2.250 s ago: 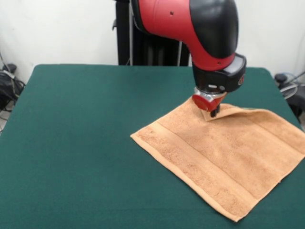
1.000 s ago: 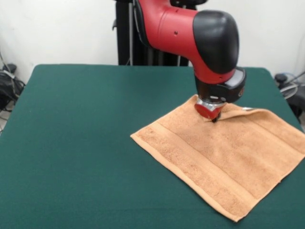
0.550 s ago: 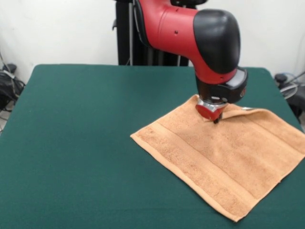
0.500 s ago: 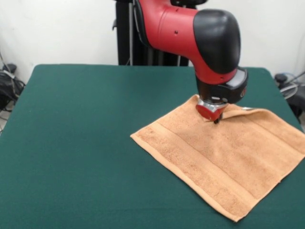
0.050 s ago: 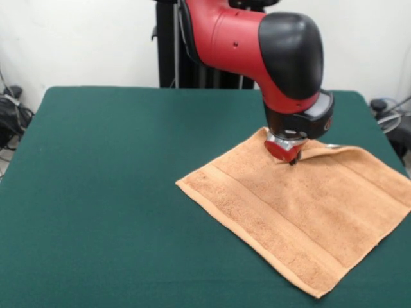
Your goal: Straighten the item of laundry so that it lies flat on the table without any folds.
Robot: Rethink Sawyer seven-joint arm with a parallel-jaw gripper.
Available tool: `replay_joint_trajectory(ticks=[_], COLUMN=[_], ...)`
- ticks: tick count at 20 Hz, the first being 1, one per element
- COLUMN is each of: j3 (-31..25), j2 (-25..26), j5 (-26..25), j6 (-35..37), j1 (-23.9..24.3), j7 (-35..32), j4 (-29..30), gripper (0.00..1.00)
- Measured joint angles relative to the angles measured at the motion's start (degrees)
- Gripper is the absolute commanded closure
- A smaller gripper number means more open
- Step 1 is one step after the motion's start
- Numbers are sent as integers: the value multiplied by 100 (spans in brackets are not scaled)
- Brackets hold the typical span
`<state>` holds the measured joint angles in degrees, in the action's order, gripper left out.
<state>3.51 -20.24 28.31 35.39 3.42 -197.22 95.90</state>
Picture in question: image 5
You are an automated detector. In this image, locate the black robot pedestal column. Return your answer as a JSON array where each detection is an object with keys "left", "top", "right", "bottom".
[{"left": 150, "top": 0, "right": 279, "bottom": 90}]

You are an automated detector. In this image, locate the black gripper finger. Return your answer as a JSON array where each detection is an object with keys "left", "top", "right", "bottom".
[{"left": 288, "top": 150, "right": 303, "bottom": 167}]

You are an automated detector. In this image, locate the tan terry towel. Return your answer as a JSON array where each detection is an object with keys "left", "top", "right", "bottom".
[{"left": 175, "top": 126, "right": 411, "bottom": 300}]

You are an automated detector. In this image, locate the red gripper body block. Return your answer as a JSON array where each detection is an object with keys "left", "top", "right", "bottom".
[{"left": 263, "top": 137, "right": 305, "bottom": 164}]

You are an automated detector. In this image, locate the black equipment bundle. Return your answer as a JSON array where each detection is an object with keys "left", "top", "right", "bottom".
[{"left": 0, "top": 95, "right": 35, "bottom": 150}]

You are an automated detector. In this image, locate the dark green table cloth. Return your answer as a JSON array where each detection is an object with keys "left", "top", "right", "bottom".
[{"left": 0, "top": 85, "right": 411, "bottom": 308}]

